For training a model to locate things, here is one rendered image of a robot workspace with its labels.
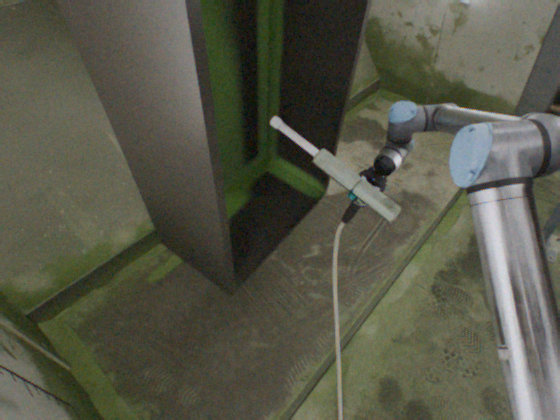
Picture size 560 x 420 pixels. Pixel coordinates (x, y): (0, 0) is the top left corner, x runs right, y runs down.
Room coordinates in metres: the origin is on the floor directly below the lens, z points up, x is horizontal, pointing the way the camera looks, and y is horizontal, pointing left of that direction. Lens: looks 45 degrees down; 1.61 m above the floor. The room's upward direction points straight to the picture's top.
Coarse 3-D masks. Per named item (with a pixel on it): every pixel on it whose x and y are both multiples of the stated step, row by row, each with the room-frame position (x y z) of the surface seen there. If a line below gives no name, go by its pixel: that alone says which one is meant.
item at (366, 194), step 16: (288, 128) 0.92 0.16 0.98; (304, 144) 0.87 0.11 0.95; (320, 160) 0.83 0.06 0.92; (336, 160) 0.83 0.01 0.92; (336, 176) 0.79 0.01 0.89; (352, 176) 0.79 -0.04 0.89; (368, 192) 0.75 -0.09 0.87; (352, 208) 0.77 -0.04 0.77; (384, 208) 0.71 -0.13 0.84; (400, 208) 0.72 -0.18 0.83
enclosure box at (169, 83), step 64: (64, 0) 0.69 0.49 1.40; (128, 0) 0.59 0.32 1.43; (192, 0) 0.53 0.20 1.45; (256, 0) 1.18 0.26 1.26; (320, 0) 1.13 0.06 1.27; (128, 64) 0.63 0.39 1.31; (192, 64) 0.53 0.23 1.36; (256, 64) 1.20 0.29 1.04; (320, 64) 1.14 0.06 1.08; (128, 128) 0.70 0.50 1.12; (192, 128) 0.56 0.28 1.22; (256, 128) 1.24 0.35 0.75; (320, 128) 1.14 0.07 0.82; (192, 192) 0.61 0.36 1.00; (256, 192) 1.10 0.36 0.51; (320, 192) 1.15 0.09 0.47; (192, 256) 0.71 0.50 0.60; (256, 256) 0.80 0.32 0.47
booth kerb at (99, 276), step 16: (352, 96) 2.53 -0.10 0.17; (368, 96) 2.70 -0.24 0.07; (144, 240) 1.12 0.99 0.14; (112, 256) 1.00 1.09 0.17; (128, 256) 1.04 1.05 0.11; (96, 272) 0.93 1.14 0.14; (112, 272) 0.97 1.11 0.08; (64, 288) 0.83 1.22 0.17; (80, 288) 0.86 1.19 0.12; (96, 288) 0.90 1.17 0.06; (48, 304) 0.77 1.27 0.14; (64, 304) 0.80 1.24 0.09
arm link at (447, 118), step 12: (432, 108) 1.05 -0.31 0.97; (444, 108) 1.01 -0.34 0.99; (456, 108) 0.96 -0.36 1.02; (432, 120) 1.01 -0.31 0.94; (444, 120) 0.94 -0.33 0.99; (456, 120) 0.88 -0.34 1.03; (468, 120) 0.82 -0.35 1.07; (480, 120) 0.78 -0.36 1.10; (492, 120) 0.74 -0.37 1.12; (504, 120) 0.70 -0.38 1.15; (540, 120) 0.56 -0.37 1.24; (552, 120) 0.57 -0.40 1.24; (444, 132) 0.96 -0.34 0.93; (456, 132) 0.86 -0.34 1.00; (552, 132) 0.53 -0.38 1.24; (552, 144) 0.51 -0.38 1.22; (552, 156) 0.50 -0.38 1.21; (552, 168) 0.50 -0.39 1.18
